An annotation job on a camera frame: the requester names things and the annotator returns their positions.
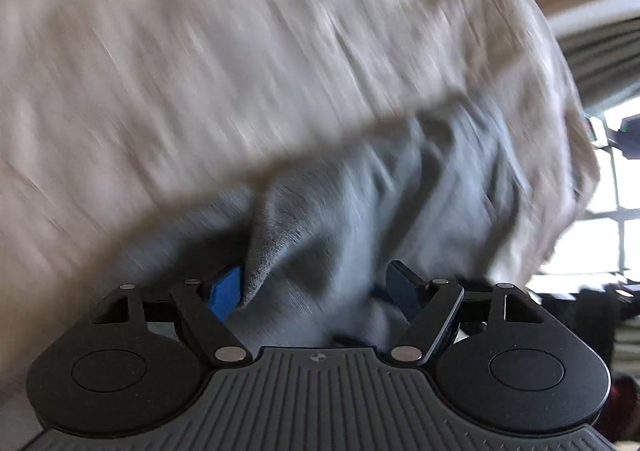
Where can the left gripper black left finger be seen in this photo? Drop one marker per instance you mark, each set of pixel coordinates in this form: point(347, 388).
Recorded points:
point(195, 309)

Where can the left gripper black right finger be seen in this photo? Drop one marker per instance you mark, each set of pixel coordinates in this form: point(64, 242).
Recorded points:
point(438, 309)

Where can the light blue-grey pants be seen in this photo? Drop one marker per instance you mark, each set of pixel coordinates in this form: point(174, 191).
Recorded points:
point(439, 191)

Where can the white floral bedspread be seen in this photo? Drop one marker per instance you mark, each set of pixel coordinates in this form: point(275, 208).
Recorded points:
point(111, 109)

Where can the window with frame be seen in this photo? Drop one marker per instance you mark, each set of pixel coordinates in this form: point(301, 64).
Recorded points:
point(602, 246)

